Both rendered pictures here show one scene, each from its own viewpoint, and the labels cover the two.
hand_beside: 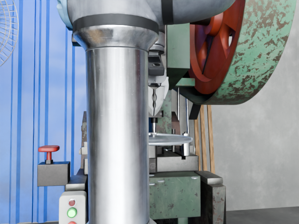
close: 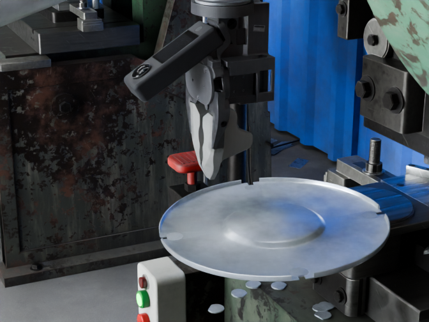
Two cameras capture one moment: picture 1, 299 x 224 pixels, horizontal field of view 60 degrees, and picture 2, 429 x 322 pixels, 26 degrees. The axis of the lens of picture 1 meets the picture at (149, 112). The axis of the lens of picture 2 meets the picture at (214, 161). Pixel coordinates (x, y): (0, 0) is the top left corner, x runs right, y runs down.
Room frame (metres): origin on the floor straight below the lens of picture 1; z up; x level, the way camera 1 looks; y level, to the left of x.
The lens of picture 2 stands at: (0.51, -1.01, 1.27)
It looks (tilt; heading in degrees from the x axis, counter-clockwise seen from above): 20 degrees down; 74
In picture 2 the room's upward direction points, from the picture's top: straight up
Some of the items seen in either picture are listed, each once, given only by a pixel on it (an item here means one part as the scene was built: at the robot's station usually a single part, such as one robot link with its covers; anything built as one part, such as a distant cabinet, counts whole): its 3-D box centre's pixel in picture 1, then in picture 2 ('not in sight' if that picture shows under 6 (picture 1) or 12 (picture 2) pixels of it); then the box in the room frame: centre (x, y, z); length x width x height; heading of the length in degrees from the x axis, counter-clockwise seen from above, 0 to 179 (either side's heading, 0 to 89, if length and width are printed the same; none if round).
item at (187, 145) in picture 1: (185, 143); not in sight; (1.05, -0.15, 0.75); 0.03 x 0.03 x 0.10; 10
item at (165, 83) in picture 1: (160, 86); (215, 110); (0.80, -0.04, 0.95); 0.05 x 0.02 x 0.09; 99
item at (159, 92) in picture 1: (157, 101); (229, 144); (0.82, -0.03, 0.91); 0.06 x 0.03 x 0.09; 9
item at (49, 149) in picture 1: (49, 157); (192, 178); (0.87, 0.33, 0.72); 0.07 x 0.06 x 0.08; 10
